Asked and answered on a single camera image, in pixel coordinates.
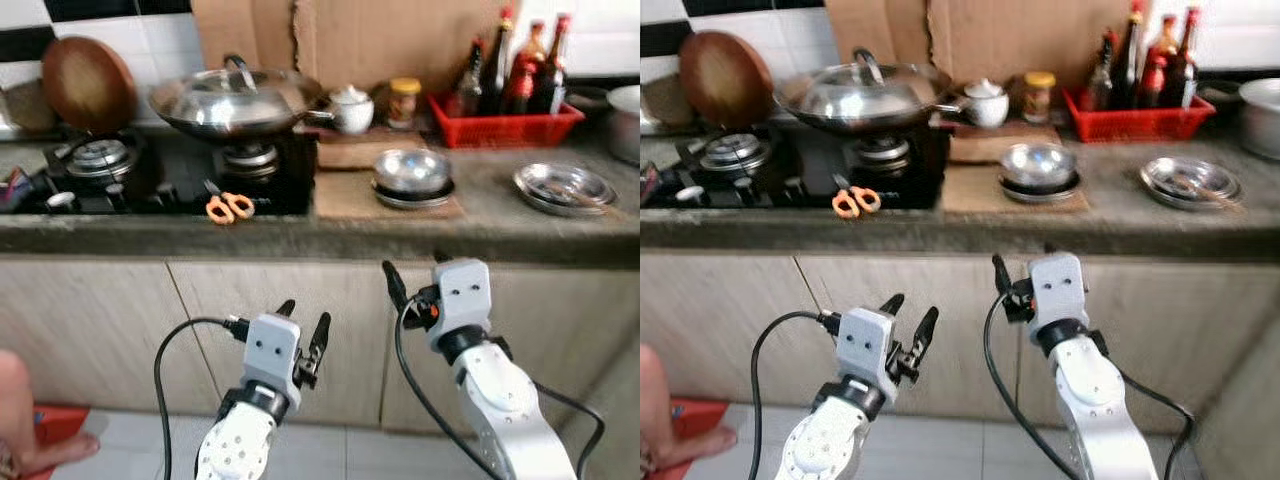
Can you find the dark bottle red cap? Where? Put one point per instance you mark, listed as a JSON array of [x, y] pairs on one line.
[[1183, 78], [550, 85]]

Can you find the glass jar yellow lid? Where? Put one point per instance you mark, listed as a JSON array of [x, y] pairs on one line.
[[404, 108], [1038, 100]]

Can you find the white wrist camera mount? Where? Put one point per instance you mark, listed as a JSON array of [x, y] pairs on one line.
[[270, 355], [1058, 290], [462, 295], [865, 345]]

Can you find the black gas stove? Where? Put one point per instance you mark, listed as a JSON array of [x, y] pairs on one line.
[[790, 180], [170, 185]]

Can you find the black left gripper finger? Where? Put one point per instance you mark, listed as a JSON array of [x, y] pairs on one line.
[[927, 330], [892, 304], [321, 335], [287, 309]]

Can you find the brown cardboard piece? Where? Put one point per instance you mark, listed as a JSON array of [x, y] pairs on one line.
[[975, 148], [350, 152]]

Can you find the large aluminium pot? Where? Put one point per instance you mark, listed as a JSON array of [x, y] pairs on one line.
[[625, 125], [1262, 120]]

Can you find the bare person leg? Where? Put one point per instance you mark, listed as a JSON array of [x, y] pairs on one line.
[[655, 410], [15, 410]]

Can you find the steel wok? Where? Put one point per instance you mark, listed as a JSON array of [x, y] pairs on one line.
[[860, 118], [235, 122]]

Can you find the round wooden cutting board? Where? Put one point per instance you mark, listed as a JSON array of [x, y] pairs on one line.
[[725, 78], [88, 85]]

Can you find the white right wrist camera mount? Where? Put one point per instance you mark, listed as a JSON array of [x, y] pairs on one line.
[[1058, 290], [462, 295]]

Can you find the short red label bottle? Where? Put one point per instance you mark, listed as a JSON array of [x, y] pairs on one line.
[[519, 90], [1152, 85]]

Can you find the stacked stainless steel plates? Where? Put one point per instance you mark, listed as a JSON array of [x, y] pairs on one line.
[[1180, 178], [555, 185]]

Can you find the white ceramic lidded pot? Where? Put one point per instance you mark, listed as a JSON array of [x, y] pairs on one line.
[[352, 115], [985, 108]]

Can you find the large cardboard sheet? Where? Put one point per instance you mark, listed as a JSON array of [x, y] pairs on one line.
[[875, 25], [400, 40], [1030, 35], [245, 30]]

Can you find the small clear glass bottle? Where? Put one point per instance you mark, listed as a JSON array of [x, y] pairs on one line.
[[468, 95], [1102, 88]]

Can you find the small colourful packet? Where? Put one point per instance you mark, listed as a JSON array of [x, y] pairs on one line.
[[650, 183], [15, 188]]

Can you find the amber glass bottle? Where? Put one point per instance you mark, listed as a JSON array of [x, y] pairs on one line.
[[533, 50], [1165, 42]]

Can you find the tall dark glass bottle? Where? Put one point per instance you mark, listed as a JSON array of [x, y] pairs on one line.
[[495, 70], [1130, 60]]

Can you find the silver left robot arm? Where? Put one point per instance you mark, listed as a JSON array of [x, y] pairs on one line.
[[825, 450], [235, 450]]

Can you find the red plastic basket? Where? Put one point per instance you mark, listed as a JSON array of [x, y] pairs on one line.
[[500, 132], [1135, 125]]

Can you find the stainless steel bowl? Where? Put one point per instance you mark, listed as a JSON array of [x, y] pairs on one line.
[[412, 172], [1040, 165]]

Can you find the long wooden chopstick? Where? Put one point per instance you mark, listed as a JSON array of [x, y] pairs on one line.
[[1215, 195], [590, 200]]

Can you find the stainless steel dish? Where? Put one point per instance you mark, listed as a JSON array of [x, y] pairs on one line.
[[1040, 197], [412, 202]]

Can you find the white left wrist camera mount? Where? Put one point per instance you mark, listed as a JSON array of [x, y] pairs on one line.
[[270, 355], [865, 345]]

